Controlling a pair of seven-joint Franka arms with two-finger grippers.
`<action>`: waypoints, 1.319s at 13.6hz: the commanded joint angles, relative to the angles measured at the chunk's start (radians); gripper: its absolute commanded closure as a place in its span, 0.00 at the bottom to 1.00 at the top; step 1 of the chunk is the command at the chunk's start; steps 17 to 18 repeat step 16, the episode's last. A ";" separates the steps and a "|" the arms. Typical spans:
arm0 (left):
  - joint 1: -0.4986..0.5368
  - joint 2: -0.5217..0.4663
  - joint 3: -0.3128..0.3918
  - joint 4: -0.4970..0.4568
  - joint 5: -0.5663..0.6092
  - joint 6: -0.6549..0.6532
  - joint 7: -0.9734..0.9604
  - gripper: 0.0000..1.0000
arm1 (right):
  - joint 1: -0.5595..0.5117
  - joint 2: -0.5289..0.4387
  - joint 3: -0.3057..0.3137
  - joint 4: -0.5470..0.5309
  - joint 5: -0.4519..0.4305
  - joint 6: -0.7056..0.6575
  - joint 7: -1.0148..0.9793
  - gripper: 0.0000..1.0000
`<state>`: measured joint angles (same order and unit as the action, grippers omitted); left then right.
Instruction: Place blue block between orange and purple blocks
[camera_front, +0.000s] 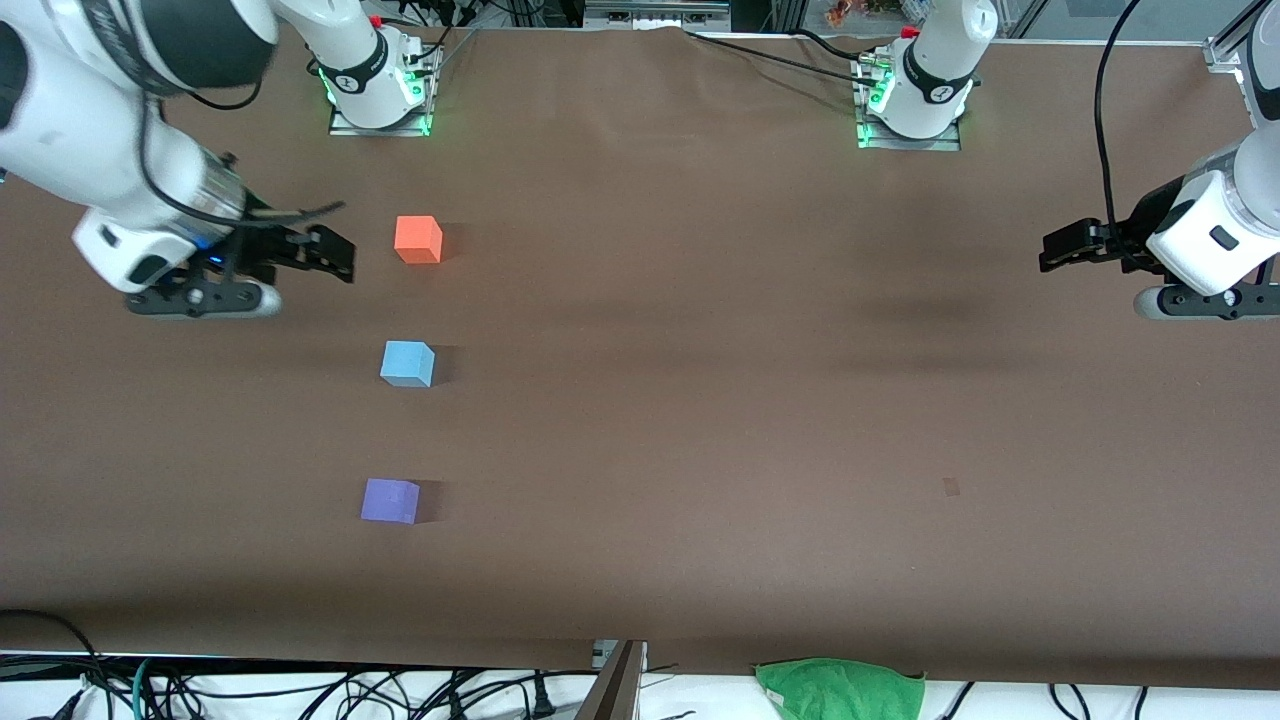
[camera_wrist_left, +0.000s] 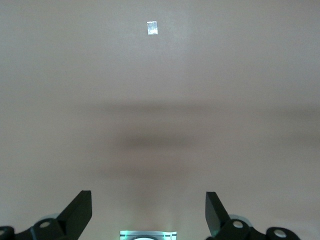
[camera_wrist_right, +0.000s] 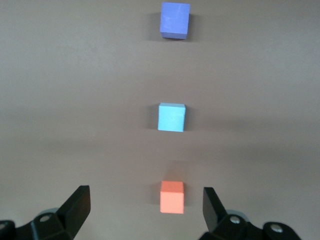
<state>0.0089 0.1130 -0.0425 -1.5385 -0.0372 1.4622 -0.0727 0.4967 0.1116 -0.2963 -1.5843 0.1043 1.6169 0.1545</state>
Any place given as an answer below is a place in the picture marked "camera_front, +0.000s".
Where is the black looped floor cable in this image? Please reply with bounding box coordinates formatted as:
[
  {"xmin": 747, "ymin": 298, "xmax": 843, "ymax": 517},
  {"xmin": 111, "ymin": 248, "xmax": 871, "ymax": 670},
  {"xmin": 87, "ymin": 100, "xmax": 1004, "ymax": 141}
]
[{"xmin": 0, "ymin": 608, "xmax": 103, "ymax": 720}]

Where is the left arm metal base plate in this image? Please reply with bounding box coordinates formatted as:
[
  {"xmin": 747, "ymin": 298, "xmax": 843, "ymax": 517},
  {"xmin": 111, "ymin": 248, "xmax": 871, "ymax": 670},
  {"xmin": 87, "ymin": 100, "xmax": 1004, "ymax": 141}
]
[{"xmin": 856, "ymin": 55, "xmax": 964, "ymax": 153}]

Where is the aluminium frame profile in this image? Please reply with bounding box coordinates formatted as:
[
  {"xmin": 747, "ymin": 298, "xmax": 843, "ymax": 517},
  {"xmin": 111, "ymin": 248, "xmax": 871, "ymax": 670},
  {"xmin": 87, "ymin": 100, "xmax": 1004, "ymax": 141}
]
[{"xmin": 1204, "ymin": 0, "xmax": 1257, "ymax": 73}]

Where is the orange foam block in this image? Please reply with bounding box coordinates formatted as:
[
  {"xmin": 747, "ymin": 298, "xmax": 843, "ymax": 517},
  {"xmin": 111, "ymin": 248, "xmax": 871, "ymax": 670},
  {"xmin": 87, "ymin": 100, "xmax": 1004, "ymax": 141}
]
[{"xmin": 394, "ymin": 215, "xmax": 444, "ymax": 265}]

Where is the green cloth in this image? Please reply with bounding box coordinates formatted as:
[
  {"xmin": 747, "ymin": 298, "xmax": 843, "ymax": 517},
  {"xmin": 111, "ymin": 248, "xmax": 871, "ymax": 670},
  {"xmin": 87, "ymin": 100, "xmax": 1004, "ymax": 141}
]
[{"xmin": 754, "ymin": 657, "xmax": 927, "ymax": 720}]

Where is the grey metal frame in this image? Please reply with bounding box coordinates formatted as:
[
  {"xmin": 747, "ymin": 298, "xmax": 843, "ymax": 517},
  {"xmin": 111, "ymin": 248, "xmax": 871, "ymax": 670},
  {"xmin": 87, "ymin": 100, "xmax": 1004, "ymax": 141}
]
[{"xmin": 584, "ymin": 0, "xmax": 732, "ymax": 32}]

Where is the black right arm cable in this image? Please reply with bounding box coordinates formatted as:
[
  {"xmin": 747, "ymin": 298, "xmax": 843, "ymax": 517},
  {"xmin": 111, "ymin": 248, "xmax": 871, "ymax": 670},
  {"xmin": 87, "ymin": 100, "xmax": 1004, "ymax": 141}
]
[{"xmin": 135, "ymin": 60, "xmax": 347, "ymax": 233}]

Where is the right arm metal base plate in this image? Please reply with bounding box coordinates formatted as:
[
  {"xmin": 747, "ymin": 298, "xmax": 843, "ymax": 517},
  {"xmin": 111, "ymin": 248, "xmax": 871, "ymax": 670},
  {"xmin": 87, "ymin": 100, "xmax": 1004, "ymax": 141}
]
[{"xmin": 328, "ymin": 40, "xmax": 435, "ymax": 138}]

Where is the purple foam block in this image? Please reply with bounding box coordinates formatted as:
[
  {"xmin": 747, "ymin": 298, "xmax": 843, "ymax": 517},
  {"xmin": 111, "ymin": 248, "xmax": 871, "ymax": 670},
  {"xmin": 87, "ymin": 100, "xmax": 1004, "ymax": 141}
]
[{"xmin": 360, "ymin": 478, "xmax": 422, "ymax": 525}]

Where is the blue foam block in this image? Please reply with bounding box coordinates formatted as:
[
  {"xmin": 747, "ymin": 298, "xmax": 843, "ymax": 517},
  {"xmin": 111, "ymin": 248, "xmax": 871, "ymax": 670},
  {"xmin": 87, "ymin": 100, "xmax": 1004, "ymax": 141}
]
[{"xmin": 379, "ymin": 340, "xmax": 437, "ymax": 390}]

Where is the brown table cover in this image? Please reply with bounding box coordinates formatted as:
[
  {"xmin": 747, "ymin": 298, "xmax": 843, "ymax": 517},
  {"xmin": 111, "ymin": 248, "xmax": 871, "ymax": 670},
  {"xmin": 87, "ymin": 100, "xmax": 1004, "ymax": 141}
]
[{"xmin": 0, "ymin": 20, "xmax": 1280, "ymax": 691}]

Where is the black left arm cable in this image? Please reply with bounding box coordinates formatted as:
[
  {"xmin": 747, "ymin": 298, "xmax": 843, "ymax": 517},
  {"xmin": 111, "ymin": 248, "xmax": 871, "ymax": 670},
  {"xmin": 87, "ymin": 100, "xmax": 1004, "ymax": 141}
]
[{"xmin": 1094, "ymin": 0, "xmax": 1147, "ymax": 263}]

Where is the metal bracket with dark bar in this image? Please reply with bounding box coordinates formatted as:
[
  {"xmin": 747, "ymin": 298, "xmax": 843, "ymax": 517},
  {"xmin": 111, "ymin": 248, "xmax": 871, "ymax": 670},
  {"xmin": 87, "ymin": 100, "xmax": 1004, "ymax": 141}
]
[{"xmin": 575, "ymin": 640, "xmax": 649, "ymax": 720}]

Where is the long black table cable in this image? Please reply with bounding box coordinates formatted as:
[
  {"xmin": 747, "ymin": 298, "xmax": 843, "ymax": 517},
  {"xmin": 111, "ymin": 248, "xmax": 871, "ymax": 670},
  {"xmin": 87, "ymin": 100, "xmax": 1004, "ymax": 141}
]
[{"xmin": 684, "ymin": 28, "xmax": 881, "ymax": 87}]

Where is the short black table cable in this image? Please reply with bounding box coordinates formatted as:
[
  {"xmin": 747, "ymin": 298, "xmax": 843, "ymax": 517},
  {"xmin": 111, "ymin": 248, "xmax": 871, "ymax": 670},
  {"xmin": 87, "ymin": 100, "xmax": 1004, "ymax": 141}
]
[{"xmin": 794, "ymin": 28, "xmax": 873, "ymax": 63}]

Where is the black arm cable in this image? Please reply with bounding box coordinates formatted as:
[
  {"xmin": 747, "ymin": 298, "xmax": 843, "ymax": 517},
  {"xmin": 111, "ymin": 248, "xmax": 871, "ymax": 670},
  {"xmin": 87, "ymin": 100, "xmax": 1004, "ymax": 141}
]
[
  {"xmin": 1094, "ymin": 0, "xmax": 1147, "ymax": 263},
  {"xmin": 135, "ymin": 60, "xmax": 347, "ymax": 233}
]

